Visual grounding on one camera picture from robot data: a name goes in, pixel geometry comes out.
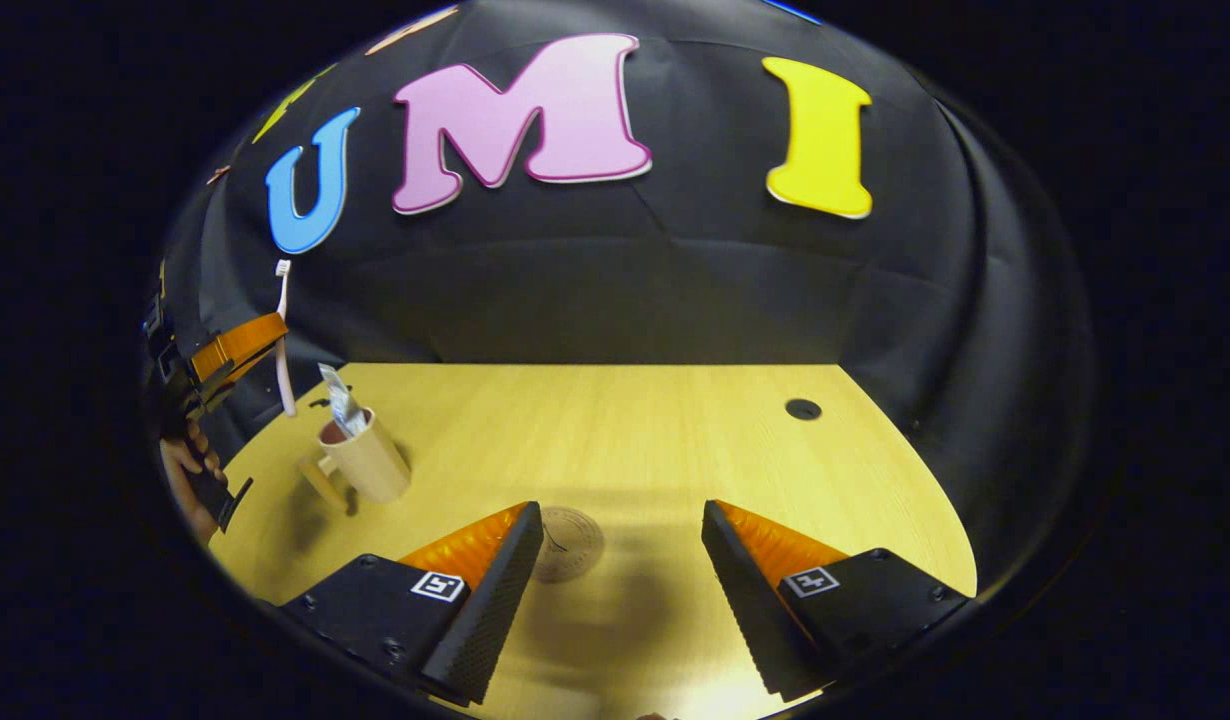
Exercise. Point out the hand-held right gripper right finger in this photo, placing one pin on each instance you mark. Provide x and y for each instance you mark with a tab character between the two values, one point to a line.
750	610

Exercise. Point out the beige cup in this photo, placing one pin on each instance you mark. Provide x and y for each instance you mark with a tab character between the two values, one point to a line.
370	460

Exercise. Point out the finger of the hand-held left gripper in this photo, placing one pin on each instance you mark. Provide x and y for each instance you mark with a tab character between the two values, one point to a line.
220	385
240	340

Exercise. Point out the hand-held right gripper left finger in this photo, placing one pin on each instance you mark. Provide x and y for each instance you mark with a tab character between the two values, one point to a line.
485	610

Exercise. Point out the white toothpaste tube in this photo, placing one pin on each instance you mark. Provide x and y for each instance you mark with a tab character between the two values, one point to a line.
342	405

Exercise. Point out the wooden desktop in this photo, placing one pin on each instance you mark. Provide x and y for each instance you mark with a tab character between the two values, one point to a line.
655	440

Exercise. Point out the round cork coaster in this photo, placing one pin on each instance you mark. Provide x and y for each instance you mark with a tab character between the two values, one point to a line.
573	545

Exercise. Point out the white toothbrush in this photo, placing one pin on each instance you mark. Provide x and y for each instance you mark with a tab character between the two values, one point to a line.
284	340

